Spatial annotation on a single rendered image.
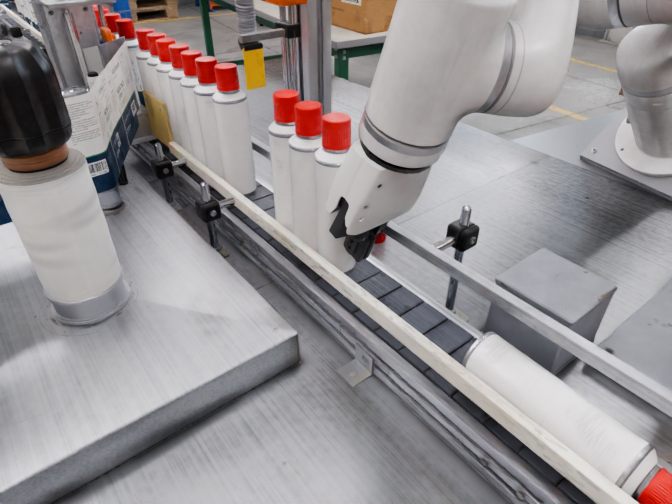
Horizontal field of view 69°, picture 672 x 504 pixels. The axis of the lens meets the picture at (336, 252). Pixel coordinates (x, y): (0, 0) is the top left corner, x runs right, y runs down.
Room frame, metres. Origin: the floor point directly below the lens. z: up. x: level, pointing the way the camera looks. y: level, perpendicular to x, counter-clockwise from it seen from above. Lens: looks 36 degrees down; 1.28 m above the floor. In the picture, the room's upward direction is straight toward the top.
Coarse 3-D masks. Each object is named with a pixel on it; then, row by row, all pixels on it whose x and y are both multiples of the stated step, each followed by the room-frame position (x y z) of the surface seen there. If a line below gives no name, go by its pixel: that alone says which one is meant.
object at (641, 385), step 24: (264, 144) 0.74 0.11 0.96; (408, 240) 0.47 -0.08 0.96; (456, 264) 0.42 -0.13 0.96; (480, 288) 0.38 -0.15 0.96; (528, 312) 0.34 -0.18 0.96; (552, 336) 0.32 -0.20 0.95; (576, 336) 0.31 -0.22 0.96; (600, 360) 0.29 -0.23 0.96; (624, 384) 0.27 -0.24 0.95; (648, 384) 0.26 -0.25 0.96
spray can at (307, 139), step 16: (304, 112) 0.55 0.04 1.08; (320, 112) 0.56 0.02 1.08; (304, 128) 0.55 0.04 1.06; (320, 128) 0.56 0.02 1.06; (304, 144) 0.55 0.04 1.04; (320, 144) 0.55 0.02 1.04; (304, 160) 0.54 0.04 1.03; (304, 176) 0.54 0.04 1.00; (304, 192) 0.54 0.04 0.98; (304, 208) 0.54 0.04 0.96; (304, 224) 0.54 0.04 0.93; (304, 240) 0.54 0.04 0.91
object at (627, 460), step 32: (480, 352) 0.33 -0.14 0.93; (512, 352) 0.32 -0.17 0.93; (512, 384) 0.29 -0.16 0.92; (544, 384) 0.28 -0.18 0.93; (544, 416) 0.26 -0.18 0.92; (576, 416) 0.25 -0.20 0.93; (608, 416) 0.25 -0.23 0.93; (576, 448) 0.23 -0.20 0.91; (608, 448) 0.22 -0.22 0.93; (640, 448) 0.22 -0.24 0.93; (640, 480) 0.20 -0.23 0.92
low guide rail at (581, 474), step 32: (192, 160) 0.78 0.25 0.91; (224, 192) 0.68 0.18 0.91; (320, 256) 0.50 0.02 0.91; (352, 288) 0.43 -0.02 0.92; (384, 320) 0.39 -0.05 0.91; (416, 352) 0.35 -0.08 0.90; (480, 384) 0.30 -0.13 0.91; (512, 416) 0.26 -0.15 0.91; (544, 448) 0.23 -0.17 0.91; (576, 480) 0.21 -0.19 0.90; (608, 480) 0.20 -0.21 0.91
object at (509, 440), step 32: (256, 192) 0.73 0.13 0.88; (256, 224) 0.63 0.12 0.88; (288, 256) 0.54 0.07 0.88; (384, 288) 0.48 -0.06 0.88; (416, 320) 0.42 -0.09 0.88; (448, 320) 0.42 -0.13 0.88; (448, 352) 0.37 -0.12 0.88; (448, 384) 0.32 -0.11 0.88; (480, 416) 0.29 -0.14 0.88; (512, 448) 0.25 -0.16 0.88
